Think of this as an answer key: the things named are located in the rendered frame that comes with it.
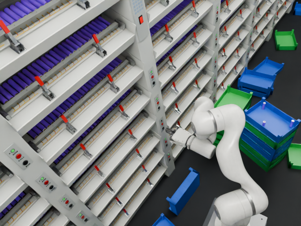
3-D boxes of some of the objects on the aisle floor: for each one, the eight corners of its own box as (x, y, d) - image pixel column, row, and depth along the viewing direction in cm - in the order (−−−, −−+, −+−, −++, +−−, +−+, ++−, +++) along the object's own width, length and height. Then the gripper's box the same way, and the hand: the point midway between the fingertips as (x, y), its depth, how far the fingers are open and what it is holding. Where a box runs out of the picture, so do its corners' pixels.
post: (120, 242, 178) (-121, -14, 47) (111, 254, 174) (-181, 10, 42) (101, 226, 188) (-141, -25, 57) (92, 236, 184) (-192, -6, 52)
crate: (199, 184, 197) (199, 172, 182) (177, 215, 184) (174, 205, 169) (191, 179, 201) (190, 167, 186) (169, 209, 188) (165, 198, 173)
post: (175, 168, 210) (123, -111, 78) (168, 176, 206) (103, -103, 74) (156, 157, 220) (82, -107, 88) (149, 165, 216) (62, -99, 84)
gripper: (196, 129, 153) (172, 118, 162) (183, 147, 146) (158, 134, 155) (197, 136, 158) (173, 125, 167) (184, 154, 152) (160, 141, 161)
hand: (168, 130), depth 160 cm, fingers closed
